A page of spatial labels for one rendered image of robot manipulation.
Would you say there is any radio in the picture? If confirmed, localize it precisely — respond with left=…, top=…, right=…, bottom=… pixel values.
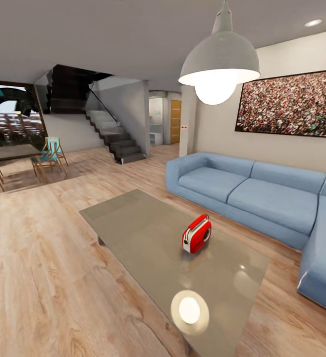
left=182, top=214, right=212, bottom=254

